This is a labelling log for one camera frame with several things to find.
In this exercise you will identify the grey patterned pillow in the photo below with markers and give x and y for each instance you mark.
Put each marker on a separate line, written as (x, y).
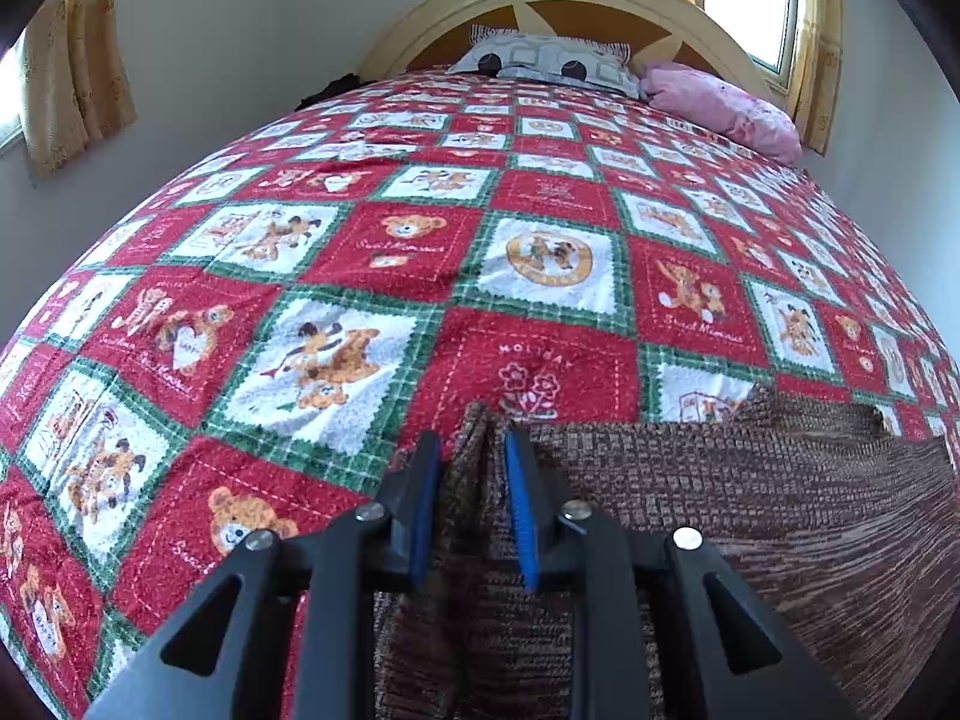
(540, 56)

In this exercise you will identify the cream wooden headboard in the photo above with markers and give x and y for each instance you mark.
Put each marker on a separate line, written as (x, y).
(450, 7)

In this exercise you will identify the narrow yellow window curtain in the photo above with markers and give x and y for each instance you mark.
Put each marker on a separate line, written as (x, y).
(821, 75)

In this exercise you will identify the dark cloth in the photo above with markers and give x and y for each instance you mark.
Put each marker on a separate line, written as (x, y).
(330, 90)

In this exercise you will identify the yellow side window curtain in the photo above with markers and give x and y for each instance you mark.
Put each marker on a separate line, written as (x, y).
(75, 75)

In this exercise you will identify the bedroom window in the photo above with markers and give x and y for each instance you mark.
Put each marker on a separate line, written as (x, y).
(750, 0)

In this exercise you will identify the red printed bed blanket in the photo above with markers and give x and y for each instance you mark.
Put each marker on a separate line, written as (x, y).
(315, 255)

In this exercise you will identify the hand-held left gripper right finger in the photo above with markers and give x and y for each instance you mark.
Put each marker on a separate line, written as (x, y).
(521, 510)

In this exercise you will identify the pink pillow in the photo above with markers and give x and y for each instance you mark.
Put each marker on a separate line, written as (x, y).
(720, 105)

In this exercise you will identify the brown knitted sweater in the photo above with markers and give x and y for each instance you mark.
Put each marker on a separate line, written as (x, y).
(750, 510)

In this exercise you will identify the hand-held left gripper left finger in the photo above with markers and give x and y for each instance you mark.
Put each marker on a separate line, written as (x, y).
(424, 510)

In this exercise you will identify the side window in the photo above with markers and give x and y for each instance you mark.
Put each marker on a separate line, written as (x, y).
(9, 105)

